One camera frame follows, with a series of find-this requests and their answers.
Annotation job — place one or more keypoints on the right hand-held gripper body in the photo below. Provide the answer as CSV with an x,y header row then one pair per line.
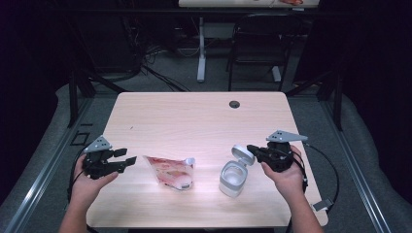
x,y
280,157

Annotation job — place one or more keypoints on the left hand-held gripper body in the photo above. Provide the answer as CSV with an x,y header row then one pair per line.
x,y
98,165

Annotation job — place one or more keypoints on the red white spouted refill pouch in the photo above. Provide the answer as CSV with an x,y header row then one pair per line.
x,y
173,173

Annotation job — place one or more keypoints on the person's left hand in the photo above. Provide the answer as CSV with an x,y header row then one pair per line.
x,y
85,191

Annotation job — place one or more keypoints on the person's right hand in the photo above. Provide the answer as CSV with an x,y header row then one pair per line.
x,y
290,184

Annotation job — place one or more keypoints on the black metal stand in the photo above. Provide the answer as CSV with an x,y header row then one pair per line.
x,y
338,103
73,97

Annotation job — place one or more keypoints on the white table leg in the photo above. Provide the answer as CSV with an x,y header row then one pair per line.
x,y
201,58

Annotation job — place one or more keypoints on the black folding chair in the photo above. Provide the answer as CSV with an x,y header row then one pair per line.
x,y
262,35

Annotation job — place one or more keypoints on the orange item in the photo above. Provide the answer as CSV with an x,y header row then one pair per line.
x,y
291,2

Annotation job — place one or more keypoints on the black floor outlet frame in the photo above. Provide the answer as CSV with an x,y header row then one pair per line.
x,y
73,138

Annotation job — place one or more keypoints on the aluminium floor rail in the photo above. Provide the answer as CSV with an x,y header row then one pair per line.
x,y
356,176
42,176

